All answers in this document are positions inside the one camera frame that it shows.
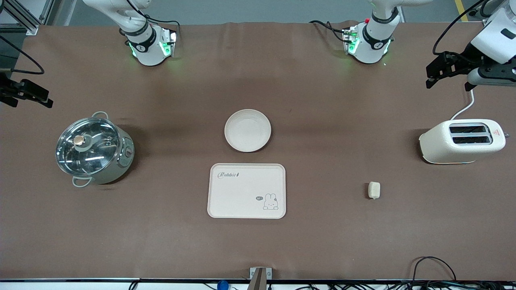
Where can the glass pot lid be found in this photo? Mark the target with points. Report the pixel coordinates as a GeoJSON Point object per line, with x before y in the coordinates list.
{"type": "Point", "coordinates": [90, 155]}

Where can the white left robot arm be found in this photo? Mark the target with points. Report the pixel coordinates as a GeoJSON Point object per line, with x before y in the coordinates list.
{"type": "Point", "coordinates": [371, 48]}

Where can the cream rabbit print tray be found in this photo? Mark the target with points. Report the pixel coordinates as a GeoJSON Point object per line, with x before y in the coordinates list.
{"type": "Point", "coordinates": [242, 197]}

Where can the aluminium frame profile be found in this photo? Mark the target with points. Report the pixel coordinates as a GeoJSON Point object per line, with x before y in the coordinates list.
{"type": "Point", "coordinates": [28, 20]}
{"type": "Point", "coordinates": [492, 8]}

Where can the grey metal clamp bracket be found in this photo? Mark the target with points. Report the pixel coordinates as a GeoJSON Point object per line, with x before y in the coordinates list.
{"type": "Point", "coordinates": [260, 276]}

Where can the steel electric cooking pot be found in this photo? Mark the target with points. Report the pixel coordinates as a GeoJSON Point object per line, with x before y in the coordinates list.
{"type": "Point", "coordinates": [125, 159]}

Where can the cream two-slot toaster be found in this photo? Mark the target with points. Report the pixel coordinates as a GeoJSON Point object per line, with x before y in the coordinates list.
{"type": "Point", "coordinates": [439, 143]}

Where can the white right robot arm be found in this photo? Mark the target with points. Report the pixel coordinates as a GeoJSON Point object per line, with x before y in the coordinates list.
{"type": "Point", "coordinates": [149, 52]}

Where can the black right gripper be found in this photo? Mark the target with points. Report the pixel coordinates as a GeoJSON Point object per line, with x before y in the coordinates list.
{"type": "Point", "coordinates": [11, 89]}

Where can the small pale bun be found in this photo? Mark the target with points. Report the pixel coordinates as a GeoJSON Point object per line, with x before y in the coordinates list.
{"type": "Point", "coordinates": [374, 190]}

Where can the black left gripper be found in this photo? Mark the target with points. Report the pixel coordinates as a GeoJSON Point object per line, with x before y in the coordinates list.
{"type": "Point", "coordinates": [467, 55]}

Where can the brown table cover mat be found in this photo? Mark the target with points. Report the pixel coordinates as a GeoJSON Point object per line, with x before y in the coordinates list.
{"type": "Point", "coordinates": [258, 245]}

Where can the blue round cap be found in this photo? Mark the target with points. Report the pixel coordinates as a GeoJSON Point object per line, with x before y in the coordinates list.
{"type": "Point", "coordinates": [222, 285]}

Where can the round cream plate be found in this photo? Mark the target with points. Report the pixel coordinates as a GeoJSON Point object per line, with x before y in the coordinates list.
{"type": "Point", "coordinates": [247, 131]}

